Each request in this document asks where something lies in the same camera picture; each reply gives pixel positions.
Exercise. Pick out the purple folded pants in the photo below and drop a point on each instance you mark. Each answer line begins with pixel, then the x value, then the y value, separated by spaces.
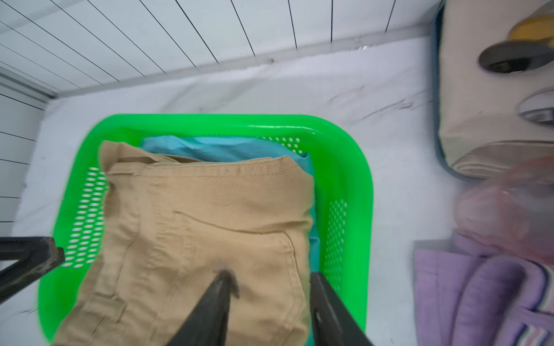
pixel 478 296

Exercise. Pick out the green plastic basket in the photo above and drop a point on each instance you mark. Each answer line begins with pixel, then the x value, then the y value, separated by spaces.
pixel 344 197

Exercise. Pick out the gold spoon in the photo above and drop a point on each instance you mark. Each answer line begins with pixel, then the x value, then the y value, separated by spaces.
pixel 535 28

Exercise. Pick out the blue tray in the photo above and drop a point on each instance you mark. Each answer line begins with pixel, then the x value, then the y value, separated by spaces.
pixel 435 42

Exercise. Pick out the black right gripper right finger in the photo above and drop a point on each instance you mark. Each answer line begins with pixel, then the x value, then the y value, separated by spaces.
pixel 332 324

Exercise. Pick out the silver spoon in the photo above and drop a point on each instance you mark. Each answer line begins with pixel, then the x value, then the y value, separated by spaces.
pixel 538 108

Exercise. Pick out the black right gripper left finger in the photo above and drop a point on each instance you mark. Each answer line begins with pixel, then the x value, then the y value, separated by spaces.
pixel 207 323

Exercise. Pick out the dark metal spoon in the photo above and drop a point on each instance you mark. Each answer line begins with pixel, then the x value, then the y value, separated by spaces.
pixel 515 56

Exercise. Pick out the tan pants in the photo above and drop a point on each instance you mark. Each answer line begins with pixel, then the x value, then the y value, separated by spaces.
pixel 172 224

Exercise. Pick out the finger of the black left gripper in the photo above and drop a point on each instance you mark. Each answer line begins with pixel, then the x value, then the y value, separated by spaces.
pixel 32 258

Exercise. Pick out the teal pants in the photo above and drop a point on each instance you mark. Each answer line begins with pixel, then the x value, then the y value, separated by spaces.
pixel 224 149

